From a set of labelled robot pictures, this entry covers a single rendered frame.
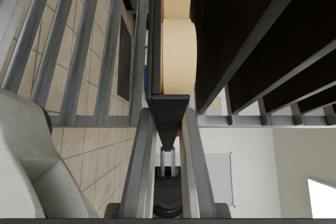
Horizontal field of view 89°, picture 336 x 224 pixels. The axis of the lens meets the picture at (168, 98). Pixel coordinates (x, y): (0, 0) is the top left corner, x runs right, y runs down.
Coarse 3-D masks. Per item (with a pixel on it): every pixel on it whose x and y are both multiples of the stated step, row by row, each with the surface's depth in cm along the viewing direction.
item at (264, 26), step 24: (192, 0) 55; (216, 0) 28; (240, 0) 19; (264, 0) 14; (288, 0) 13; (216, 24) 28; (240, 24) 19; (264, 24) 15; (216, 48) 28; (240, 48) 19; (216, 72) 28
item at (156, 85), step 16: (160, 0) 7; (160, 16) 7; (160, 32) 7; (160, 48) 6; (160, 64) 6; (160, 96) 6; (176, 96) 6; (160, 112) 7; (176, 112) 7; (160, 128) 11; (176, 128) 11
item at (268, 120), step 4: (260, 100) 47; (260, 104) 47; (264, 104) 46; (260, 108) 47; (264, 108) 45; (260, 112) 47; (264, 112) 45; (260, 116) 47; (264, 116) 45; (268, 116) 47; (264, 120) 45; (268, 120) 47; (272, 120) 47; (264, 124) 45; (268, 124) 46; (272, 124) 46
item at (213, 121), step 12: (84, 120) 47; (108, 120) 47; (120, 120) 47; (216, 120) 47; (240, 120) 47; (252, 120) 47; (276, 120) 47; (288, 120) 47; (312, 120) 47; (324, 120) 47
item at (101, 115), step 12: (120, 0) 62; (120, 12) 60; (108, 24) 55; (108, 36) 55; (108, 48) 55; (108, 60) 53; (108, 72) 52; (108, 84) 50; (96, 96) 46; (108, 96) 49; (96, 108) 46; (108, 108) 48; (96, 120) 46
